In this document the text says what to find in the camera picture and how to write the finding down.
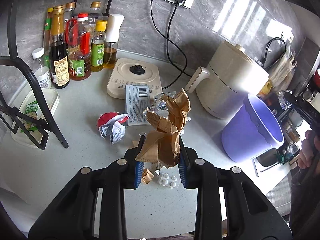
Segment yellow dish soap bottle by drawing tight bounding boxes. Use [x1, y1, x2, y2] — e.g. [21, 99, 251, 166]
[257, 80, 272, 98]

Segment red cap oil bottle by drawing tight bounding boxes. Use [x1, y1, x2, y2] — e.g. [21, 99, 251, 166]
[67, 12, 92, 81]

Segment grey barcode packet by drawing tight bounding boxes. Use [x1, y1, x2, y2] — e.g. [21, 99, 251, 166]
[125, 85, 151, 126]

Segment white plastic tray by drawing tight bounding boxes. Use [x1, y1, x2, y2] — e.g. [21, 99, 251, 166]
[11, 89, 60, 148]

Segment green packet in tray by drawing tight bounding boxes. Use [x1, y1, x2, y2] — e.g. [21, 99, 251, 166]
[22, 101, 40, 132]

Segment red white wrapper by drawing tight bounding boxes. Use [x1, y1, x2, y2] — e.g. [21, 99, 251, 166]
[97, 112, 130, 145]

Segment dark soy sauce bottle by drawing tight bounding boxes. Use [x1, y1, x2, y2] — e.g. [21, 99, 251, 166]
[49, 5, 69, 89]

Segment cream air fryer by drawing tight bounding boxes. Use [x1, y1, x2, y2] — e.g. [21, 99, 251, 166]
[184, 41, 269, 119]

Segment gold cap clear bottle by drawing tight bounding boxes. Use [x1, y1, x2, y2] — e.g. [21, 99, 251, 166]
[88, 1, 103, 30]

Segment hanging black cable loop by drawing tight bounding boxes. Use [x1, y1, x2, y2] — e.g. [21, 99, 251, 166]
[261, 37, 287, 71]

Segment small brown paper scrap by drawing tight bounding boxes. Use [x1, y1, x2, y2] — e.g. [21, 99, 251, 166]
[141, 168, 154, 185]

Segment hanging cloth bags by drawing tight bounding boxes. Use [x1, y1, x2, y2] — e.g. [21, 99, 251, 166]
[269, 54, 296, 88]

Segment brown paper bag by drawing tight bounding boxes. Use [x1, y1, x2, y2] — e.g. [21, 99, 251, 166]
[135, 89, 191, 167]

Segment black power cable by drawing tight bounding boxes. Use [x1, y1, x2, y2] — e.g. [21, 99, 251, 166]
[149, 0, 193, 78]
[162, 0, 188, 90]

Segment left black power cable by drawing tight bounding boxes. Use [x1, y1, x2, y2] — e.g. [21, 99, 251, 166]
[149, 0, 193, 78]

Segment small white cap bottle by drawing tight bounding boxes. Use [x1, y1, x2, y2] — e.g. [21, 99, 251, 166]
[32, 47, 52, 89]

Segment person's right hand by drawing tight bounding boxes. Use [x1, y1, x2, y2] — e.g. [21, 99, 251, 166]
[297, 130, 319, 169]

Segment black metal kitchen rack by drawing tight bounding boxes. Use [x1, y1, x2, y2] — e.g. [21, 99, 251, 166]
[0, 0, 127, 151]

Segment right black power cable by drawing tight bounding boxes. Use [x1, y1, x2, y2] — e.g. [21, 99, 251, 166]
[162, 0, 188, 90]

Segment cream induction cooker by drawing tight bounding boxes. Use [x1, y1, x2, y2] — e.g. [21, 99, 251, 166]
[107, 58, 162, 99]

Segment purple plastic trash bucket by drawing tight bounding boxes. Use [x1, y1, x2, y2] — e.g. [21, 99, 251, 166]
[221, 94, 284, 163]

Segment yellow cap green label bottle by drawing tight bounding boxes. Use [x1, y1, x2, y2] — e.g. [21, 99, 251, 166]
[91, 20, 107, 72]

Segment white pill blister pack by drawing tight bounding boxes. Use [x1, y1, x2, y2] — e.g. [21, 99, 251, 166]
[157, 172, 179, 189]

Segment white top oil sprayer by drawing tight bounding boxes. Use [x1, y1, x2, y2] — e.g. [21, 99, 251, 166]
[103, 14, 125, 69]

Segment silver foil wrapper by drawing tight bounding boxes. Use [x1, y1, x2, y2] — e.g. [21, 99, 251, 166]
[143, 91, 176, 117]

